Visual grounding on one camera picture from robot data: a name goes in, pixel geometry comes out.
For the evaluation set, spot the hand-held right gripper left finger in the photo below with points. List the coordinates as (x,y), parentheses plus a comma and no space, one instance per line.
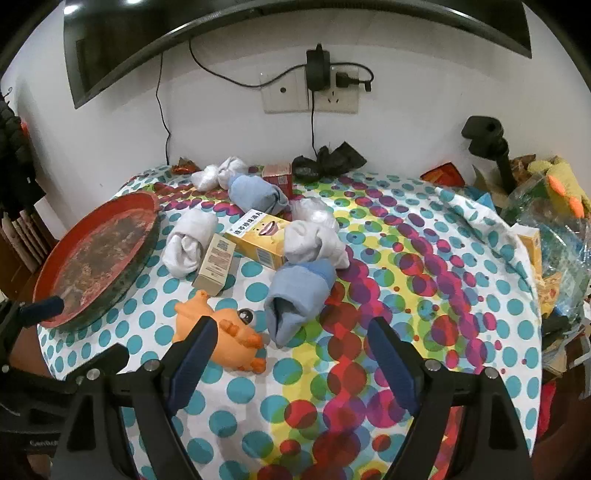
(194,357)

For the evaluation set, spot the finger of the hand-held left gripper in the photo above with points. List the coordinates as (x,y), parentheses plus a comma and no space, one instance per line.
(46,308)
(108,355)

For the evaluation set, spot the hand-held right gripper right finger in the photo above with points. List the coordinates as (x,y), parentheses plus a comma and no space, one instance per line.
(392,364)

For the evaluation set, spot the orange rubber duck toy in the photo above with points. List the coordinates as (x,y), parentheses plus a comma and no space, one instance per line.
(231,330)

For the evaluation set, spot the red round tray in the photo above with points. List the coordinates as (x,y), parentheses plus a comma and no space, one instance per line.
(92,258)

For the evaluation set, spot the beige small box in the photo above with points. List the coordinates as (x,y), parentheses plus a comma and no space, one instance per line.
(213,265)

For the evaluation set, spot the blue sock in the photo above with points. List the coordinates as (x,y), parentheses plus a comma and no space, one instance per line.
(254,194)
(295,295)

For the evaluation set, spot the yellow medicine box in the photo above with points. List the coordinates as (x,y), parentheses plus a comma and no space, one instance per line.
(258,237)

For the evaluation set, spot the red small box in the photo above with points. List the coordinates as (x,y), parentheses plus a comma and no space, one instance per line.
(278,177)

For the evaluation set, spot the beige ribbed radiator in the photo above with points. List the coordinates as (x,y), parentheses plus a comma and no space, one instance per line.
(23,235)

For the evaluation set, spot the polka dot tablecloth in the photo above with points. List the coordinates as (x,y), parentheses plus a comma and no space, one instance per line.
(369,258)

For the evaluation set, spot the black padded jacket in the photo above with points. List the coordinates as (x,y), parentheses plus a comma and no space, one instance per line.
(14,152)

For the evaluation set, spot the red cloth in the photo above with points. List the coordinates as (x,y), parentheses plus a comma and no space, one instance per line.
(548,406)

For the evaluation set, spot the yellow snack bag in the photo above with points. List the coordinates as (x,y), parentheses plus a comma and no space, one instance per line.
(556,293)

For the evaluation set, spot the orange and white box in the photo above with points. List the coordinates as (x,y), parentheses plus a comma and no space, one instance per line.
(531,249)

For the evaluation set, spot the blue cloth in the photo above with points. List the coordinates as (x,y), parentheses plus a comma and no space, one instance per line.
(485,199)

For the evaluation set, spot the small red brown wrapper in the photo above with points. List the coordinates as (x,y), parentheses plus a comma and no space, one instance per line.
(184,166)

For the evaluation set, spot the red snack packet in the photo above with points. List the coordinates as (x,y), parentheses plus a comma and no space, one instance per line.
(443,175)

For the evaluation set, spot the clear plastic bag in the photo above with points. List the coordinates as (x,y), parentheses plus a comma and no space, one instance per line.
(554,240)

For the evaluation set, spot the open cardboard box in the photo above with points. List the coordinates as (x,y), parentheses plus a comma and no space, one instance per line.
(489,184)

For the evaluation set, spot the black plastic bag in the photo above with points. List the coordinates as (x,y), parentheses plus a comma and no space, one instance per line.
(332,159)

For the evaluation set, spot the yellow knitted toy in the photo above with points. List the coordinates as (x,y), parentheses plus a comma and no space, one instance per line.
(563,184)

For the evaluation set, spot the black clamp stand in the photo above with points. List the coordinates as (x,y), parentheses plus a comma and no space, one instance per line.
(485,134)

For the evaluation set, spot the black power plug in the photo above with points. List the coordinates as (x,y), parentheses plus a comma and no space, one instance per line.
(344,79)

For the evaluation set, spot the black power adapter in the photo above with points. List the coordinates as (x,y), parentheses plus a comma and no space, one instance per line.
(318,67)

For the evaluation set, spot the white wall power socket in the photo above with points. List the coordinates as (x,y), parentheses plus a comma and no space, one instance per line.
(339,99)

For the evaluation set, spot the white wall outlet plate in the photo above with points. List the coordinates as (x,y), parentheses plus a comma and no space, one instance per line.
(284,94)

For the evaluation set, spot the black wall television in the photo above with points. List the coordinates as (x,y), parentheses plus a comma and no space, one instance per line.
(138,37)

